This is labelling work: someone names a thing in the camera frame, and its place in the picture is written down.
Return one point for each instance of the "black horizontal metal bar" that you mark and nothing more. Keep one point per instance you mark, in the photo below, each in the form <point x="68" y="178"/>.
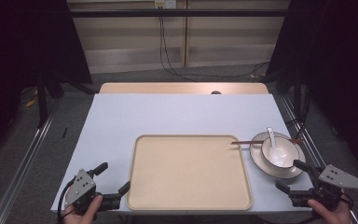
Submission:
<point x="180" y="13"/>

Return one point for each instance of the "white plate with dark rim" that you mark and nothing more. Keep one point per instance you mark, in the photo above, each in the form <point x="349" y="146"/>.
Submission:
<point x="257" y="159"/>

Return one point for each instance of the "silver metal floor rail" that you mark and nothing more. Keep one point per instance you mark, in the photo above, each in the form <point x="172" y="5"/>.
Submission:
<point x="295" y="119"/>
<point x="21" y="168"/>

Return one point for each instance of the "white wall socket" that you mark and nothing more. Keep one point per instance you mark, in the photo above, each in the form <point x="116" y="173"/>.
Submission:
<point x="165" y="3"/>

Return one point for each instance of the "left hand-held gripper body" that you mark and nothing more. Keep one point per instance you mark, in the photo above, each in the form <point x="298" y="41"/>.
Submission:
<point x="80" y="186"/>

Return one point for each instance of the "dark round table grommet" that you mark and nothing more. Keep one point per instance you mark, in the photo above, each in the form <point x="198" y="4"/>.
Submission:
<point x="216" y="92"/>

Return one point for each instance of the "person's right hand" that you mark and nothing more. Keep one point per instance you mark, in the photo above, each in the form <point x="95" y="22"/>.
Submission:
<point x="332" y="216"/>

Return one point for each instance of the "person's left hand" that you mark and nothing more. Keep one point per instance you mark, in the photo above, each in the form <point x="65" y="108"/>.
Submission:
<point x="80" y="217"/>

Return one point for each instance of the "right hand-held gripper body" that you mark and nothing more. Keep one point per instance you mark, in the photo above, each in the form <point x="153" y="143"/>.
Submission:
<point x="338" y="179"/>

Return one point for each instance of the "small black floor item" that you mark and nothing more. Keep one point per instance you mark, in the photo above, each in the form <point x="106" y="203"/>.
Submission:
<point x="64" y="132"/>

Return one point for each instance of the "white table mat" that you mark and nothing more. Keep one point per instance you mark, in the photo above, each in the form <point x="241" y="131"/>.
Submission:
<point x="167" y="115"/>

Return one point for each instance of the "beige rectangular tray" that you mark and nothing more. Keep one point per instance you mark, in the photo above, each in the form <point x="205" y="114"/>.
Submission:
<point x="186" y="174"/>

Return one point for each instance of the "black curtain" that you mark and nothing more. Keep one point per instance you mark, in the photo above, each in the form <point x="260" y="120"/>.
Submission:
<point x="18" y="46"/>
<point x="338" y="62"/>

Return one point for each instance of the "white ceramic spoon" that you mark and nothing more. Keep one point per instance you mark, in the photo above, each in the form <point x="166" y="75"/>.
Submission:
<point x="276" y="155"/>

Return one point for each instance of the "white bowl with dark rim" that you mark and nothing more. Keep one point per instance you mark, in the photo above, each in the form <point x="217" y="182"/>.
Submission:
<point x="292" y="151"/>

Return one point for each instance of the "wooden table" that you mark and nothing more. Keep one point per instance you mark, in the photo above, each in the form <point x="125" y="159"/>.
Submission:
<point x="167" y="88"/>

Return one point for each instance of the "black metal stand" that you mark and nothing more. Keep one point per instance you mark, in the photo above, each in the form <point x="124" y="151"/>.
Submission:
<point x="41" y="99"/>

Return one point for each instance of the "pair of brown chopsticks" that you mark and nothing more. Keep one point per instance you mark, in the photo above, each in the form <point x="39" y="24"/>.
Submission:
<point x="245" y="142"/>

